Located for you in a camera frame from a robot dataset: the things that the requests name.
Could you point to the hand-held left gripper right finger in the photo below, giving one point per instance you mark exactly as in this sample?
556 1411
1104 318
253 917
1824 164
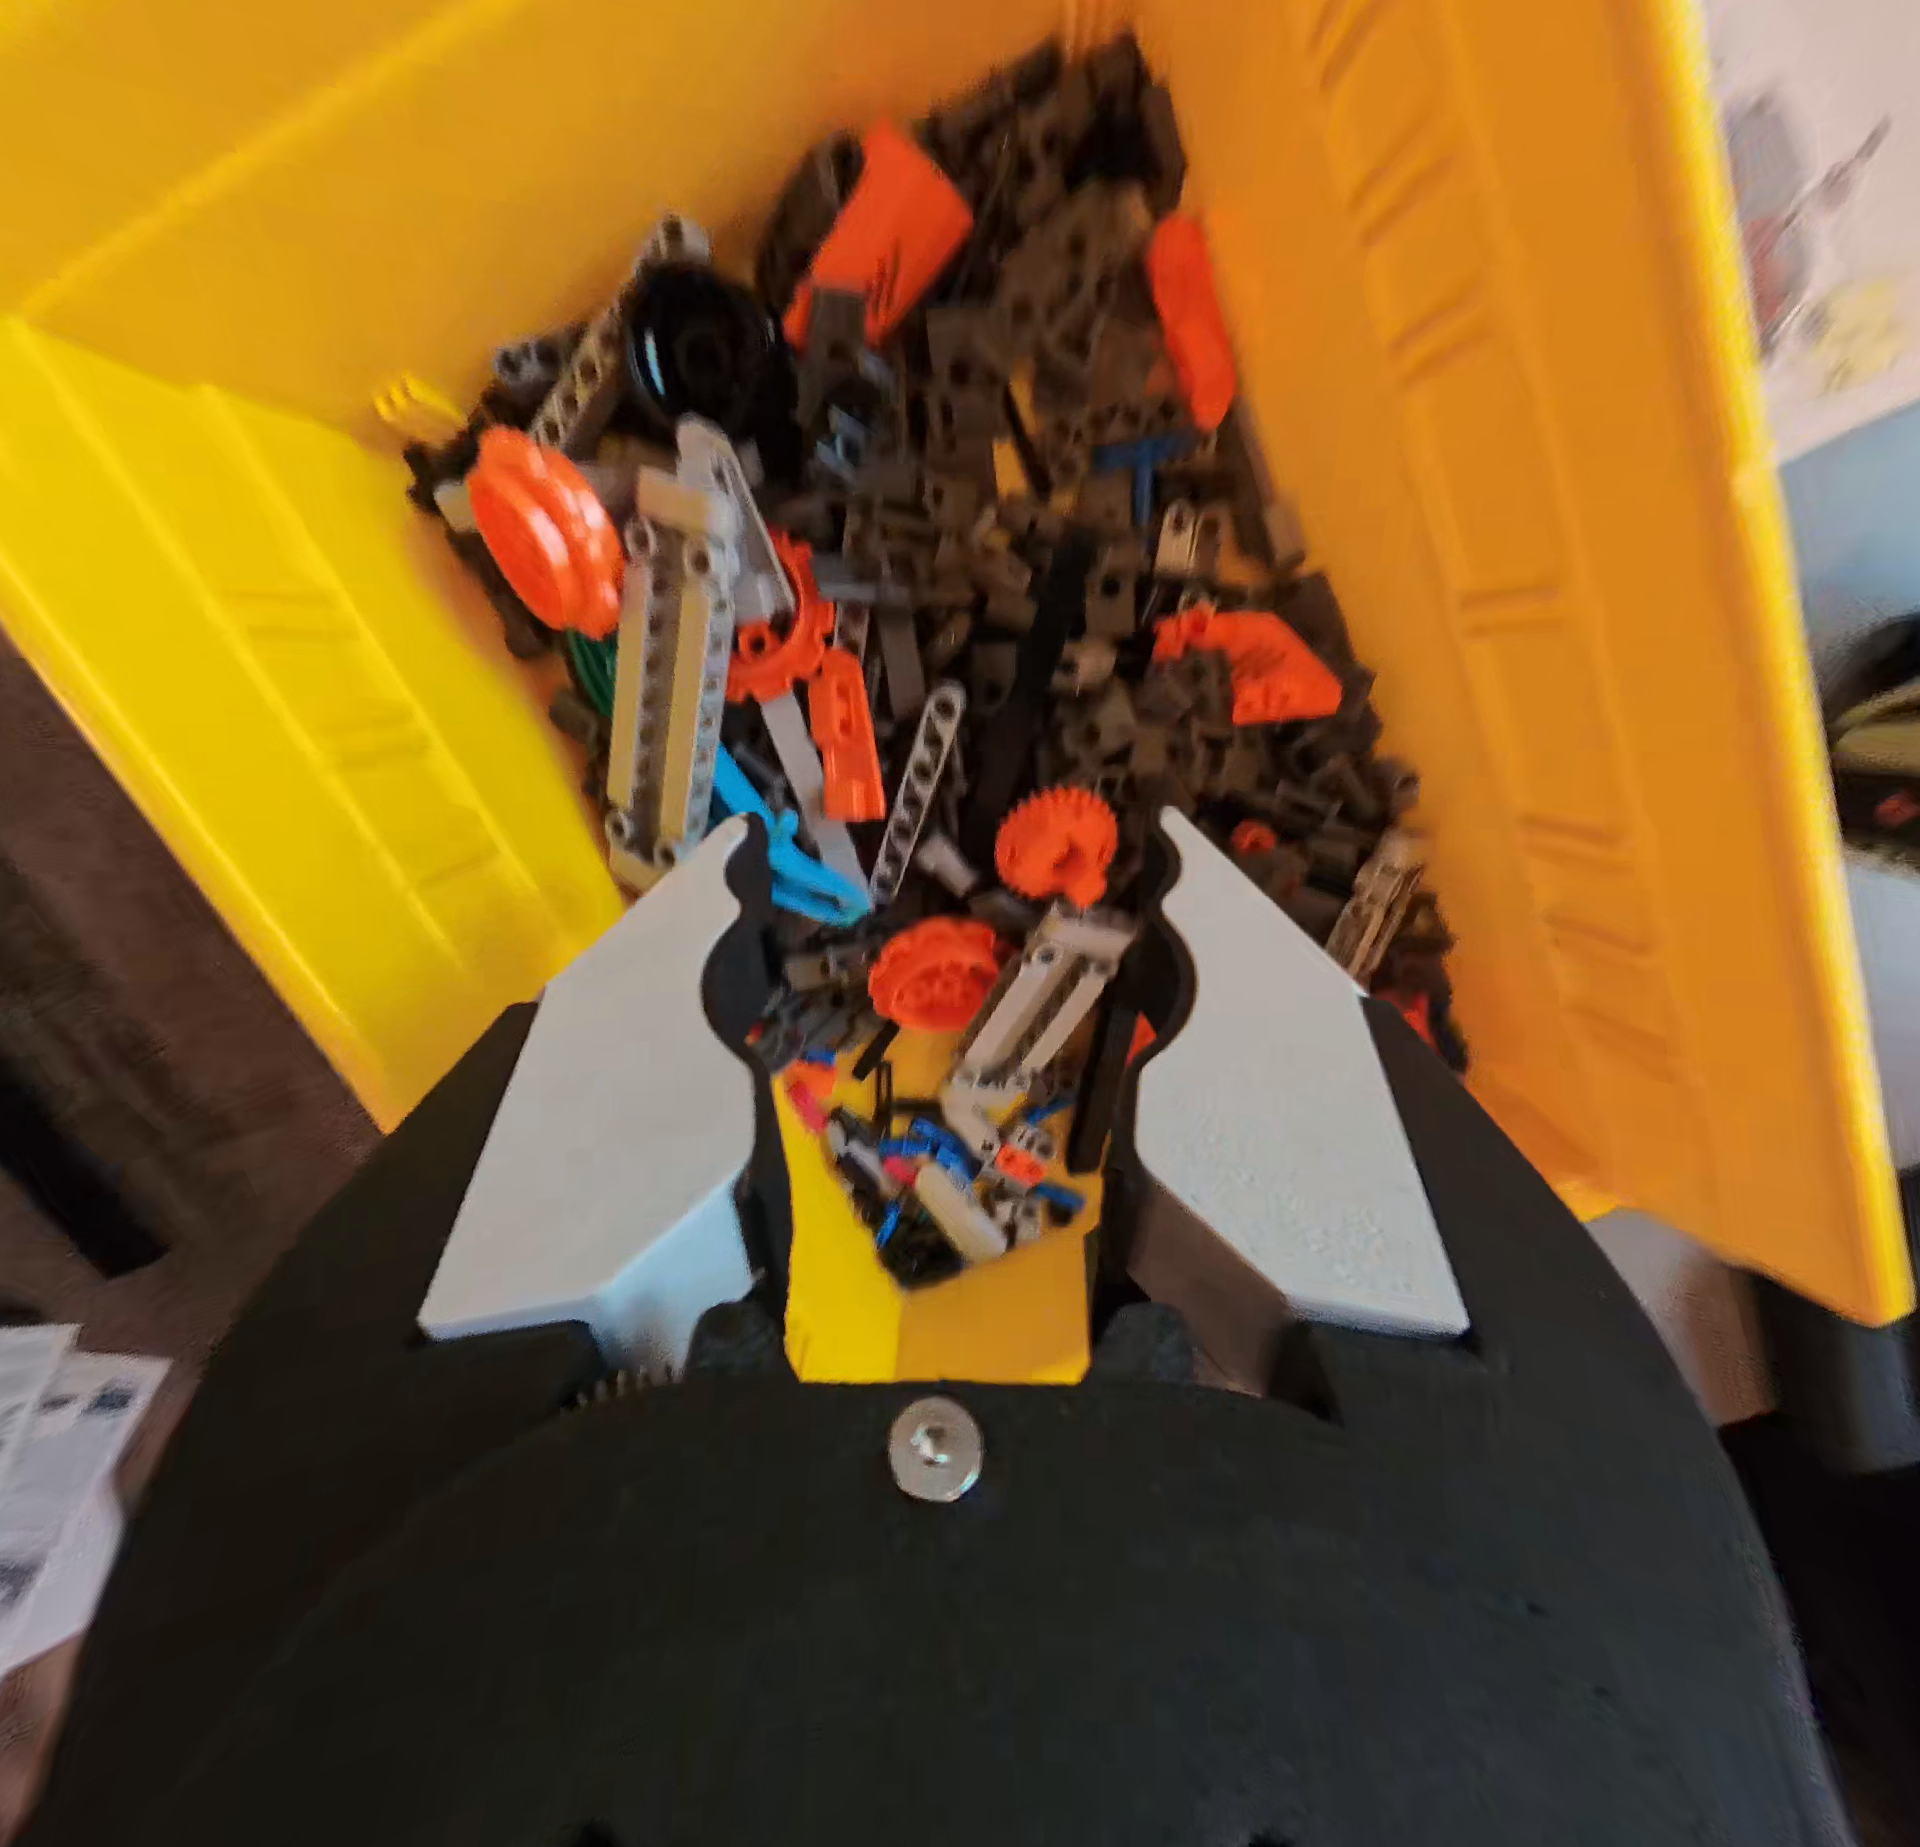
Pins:
1290 1127

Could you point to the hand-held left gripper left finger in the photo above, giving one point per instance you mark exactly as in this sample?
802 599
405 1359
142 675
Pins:
614 1127

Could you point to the orange connector piece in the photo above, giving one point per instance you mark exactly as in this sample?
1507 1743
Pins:
849 737

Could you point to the pile of building brick pieces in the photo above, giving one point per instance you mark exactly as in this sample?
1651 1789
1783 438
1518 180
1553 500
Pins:
1050 422

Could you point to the yellow plastic bin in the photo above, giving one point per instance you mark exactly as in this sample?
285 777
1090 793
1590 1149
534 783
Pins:
301 152

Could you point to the light grey holed beam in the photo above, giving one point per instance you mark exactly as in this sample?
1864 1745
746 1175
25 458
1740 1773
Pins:
1381 901

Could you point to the blue curved piece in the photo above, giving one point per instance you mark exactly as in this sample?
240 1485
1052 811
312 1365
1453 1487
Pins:
780 857

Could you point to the orange gear wheel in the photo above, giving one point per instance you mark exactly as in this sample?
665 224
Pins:
548 526
780 623
932 971

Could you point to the small orange gear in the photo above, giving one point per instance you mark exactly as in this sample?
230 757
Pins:
1059 841

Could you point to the orange striped panel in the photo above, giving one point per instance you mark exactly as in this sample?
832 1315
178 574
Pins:
1261 669

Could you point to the printed instruction leaflet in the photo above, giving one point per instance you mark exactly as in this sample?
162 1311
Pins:
31 1427
104 1441

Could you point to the white long panel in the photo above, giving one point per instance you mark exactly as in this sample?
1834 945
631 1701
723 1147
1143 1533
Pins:
734 512

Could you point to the small yellow brick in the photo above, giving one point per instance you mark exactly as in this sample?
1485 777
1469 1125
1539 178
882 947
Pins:
412 406

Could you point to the grey long holed beam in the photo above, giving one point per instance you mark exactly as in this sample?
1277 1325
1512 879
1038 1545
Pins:
601 354

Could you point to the black wheel rim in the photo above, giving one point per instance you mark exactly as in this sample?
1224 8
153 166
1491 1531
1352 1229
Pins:
698 340

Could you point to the narrow orange curved panel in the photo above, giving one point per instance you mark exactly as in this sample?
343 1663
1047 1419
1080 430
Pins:
1192 316

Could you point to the large orange curved panel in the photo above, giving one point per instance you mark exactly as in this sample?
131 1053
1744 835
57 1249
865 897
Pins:
885 234

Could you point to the open instruction booklet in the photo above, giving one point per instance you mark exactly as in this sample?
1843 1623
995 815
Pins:
1801 152

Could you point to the light grey beam frame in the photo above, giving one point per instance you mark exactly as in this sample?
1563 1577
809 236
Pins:
669 677

